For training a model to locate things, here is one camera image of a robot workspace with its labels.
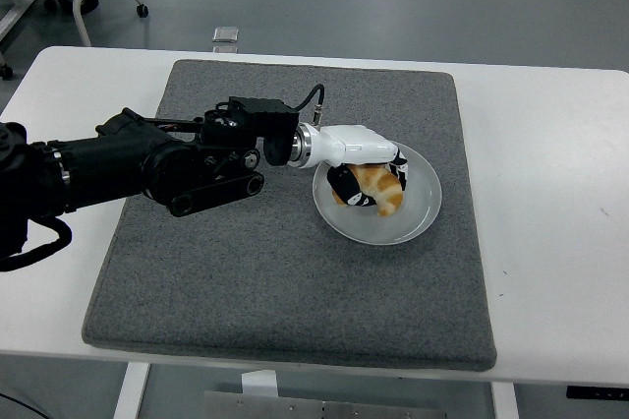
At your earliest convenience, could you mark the croissant bread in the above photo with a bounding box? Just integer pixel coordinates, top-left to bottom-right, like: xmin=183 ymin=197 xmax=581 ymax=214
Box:
xmin=332 ymin=162 xmax=406 ymax=218

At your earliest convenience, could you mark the grey felt mat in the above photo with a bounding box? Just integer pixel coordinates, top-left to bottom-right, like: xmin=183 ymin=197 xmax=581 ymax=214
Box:
xmin=81 ymin=58 xmax=498 ymax=374

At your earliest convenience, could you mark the grey metal plate with screws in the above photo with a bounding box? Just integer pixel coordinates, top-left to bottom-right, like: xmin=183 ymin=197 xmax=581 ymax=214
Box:
xmin=202 ymin=390 xmax=448 ymax=419

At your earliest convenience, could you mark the black table control box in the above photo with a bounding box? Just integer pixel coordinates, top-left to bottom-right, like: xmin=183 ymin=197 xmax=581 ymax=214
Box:
xmin=565 ymin=385 xmax=629 ymax=401

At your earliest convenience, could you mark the silver floor socket cover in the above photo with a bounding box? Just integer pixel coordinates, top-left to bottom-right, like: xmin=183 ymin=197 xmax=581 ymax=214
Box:
xmin=211 ymin=25 xmax=241 ymax=44

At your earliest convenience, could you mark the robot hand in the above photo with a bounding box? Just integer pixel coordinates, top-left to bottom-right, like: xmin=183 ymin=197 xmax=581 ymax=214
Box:
xmin=318 ymin=123 xmax=413 ymax=210

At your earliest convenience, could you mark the white table leg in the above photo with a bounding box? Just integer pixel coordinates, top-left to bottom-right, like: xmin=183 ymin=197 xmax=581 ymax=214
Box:
xmin=490 ymin=382 xmax=520 ymax=419
xmin=112 ymin=362 xmax=151 ymax=419

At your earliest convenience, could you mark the grey round plate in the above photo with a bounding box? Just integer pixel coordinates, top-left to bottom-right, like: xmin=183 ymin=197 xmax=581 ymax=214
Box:
xmin=313 ymin=137 xmax=443 ymax=246

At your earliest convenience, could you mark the black floor cable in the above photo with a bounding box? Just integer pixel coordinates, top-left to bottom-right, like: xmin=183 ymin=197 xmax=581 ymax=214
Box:
xmin=0 ymin=391 xmax=45 ymax=419

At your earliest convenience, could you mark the white bracket under table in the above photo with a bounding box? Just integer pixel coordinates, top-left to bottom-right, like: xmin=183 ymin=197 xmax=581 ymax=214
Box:
xmin=240 ymin=370 xmax=280 ymax=398

